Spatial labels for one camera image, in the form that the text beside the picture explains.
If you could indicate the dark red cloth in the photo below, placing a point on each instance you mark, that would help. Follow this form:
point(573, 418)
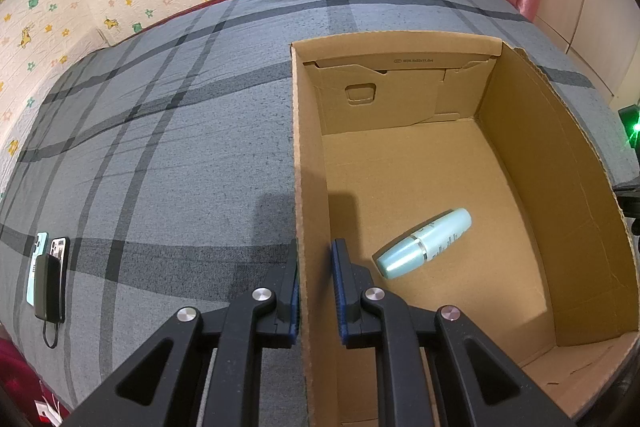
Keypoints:
point(17, 372)

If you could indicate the black tripod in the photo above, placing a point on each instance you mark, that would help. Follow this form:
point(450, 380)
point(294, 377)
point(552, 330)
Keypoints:
point(631, 207)

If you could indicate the black and white smartphone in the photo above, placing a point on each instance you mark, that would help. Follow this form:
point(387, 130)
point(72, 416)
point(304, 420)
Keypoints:
point(60, 247)

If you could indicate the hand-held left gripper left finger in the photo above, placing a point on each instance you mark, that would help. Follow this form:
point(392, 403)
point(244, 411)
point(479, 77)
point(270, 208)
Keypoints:
point(294, 307)

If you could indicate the teal smartphone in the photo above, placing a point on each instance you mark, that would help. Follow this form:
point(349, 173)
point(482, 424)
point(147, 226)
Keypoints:
point(40, 243)

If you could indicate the black device with green light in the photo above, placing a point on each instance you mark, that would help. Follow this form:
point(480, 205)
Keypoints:
point(631, 124)

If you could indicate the beige wardrobe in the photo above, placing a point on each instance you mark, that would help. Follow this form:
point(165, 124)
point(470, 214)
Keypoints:
point(585, 7)

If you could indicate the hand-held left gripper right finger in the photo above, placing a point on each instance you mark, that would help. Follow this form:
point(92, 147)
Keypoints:
point(341, 302)

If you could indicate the grey plaid blanket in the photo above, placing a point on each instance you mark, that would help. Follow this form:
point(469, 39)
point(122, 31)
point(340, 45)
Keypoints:
point(175, 157)

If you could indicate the white power strip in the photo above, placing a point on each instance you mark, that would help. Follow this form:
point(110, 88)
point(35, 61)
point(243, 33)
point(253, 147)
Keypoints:
point(47, 412)

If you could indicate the teal cosmetic bottle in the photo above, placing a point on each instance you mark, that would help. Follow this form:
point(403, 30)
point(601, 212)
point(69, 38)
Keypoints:
point(425, 244)

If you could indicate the black power bank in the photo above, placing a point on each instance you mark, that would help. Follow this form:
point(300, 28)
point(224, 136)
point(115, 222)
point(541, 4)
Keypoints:
point(47, 287)

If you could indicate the cardboard box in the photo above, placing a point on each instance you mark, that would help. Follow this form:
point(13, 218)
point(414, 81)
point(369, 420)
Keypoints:
point(425, 167)

